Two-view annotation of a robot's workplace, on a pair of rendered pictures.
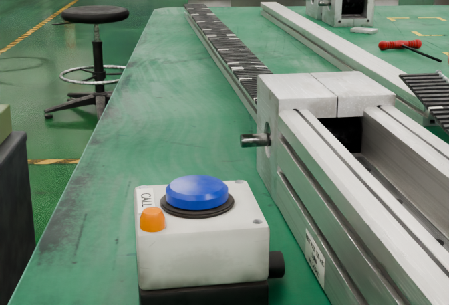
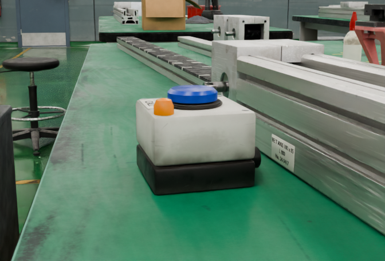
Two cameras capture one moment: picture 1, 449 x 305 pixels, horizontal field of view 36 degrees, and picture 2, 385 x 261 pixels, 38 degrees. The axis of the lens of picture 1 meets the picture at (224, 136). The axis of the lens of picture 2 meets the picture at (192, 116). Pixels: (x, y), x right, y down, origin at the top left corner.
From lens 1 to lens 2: 0.12 m
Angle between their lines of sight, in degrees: 9
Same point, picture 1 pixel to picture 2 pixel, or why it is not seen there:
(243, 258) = (236, 138)
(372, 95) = (307, 45)
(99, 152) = (78, 113)
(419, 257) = not seen: outside the picture
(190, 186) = (188, 89)
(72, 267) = (83, 170)
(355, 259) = (329, 126)
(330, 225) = (299, 115)
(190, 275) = (195, 152)
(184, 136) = not seen: hidden behind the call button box
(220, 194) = (213, 92)
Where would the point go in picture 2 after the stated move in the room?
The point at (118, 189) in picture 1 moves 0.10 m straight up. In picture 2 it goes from (103, 131) to (100, 40)
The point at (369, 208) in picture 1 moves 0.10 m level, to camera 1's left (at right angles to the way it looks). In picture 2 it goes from (340, 83) to (198, 86)
